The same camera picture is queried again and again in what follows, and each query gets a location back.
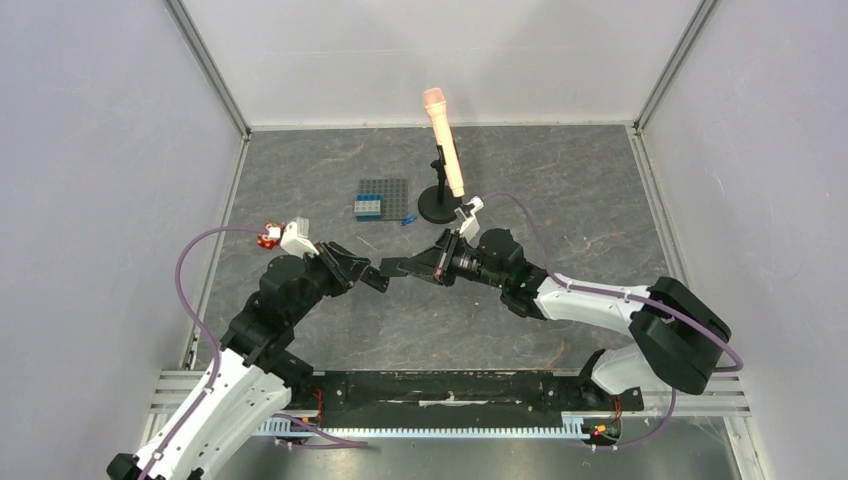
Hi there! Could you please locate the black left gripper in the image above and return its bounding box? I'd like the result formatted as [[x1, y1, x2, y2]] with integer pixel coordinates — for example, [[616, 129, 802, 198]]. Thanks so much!
[[288, 239, 371, 323]]

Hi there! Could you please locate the black battery cover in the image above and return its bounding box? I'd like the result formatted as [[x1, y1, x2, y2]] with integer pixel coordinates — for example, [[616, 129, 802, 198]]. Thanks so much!
[[379, 257, 408, 278]]

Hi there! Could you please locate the black microphone stand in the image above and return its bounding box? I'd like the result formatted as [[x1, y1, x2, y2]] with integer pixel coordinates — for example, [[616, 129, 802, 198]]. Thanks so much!
[[417, 145, 461, 225]]

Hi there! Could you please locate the blue grey toy brick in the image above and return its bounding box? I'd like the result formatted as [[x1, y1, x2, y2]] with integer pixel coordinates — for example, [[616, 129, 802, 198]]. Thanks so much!
[[353, 194, 382, 221]]

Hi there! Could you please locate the grey brick baseplate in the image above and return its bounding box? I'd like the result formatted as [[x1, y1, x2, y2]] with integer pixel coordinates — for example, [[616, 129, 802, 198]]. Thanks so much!
[[354, 178, 409, 221]]

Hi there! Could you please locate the red owl toy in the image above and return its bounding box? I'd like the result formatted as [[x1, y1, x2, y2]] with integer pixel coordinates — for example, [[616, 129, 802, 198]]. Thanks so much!
[[256, 222, 285, 250]]

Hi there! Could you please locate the pink toy microphone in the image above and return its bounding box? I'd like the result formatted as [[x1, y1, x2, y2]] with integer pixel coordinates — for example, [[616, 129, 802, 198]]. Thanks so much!
[[422, 87, 465, 198]]

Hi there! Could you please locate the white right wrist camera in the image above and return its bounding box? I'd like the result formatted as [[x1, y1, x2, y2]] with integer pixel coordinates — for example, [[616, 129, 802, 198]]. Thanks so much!
[[455, 196, 484, 242]]

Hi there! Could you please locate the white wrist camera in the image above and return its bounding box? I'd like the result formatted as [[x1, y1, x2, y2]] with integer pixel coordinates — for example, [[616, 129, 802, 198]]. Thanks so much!
[[455, 196, 484, 242], [280, 217, 319, 258]]

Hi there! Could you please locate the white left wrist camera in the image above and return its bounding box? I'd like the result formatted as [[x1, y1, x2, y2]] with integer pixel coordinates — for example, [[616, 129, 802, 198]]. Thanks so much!
[[280, 217, 319, 258]]

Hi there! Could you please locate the black mounting base plate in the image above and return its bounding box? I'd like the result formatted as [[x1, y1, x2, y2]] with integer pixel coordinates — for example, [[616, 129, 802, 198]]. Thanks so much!
[[288, 370, 644, 429]]

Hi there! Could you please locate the white slotted cable duct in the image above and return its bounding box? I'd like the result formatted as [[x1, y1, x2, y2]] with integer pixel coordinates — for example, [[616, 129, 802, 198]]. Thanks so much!
[[253, 414, 594, 441]]

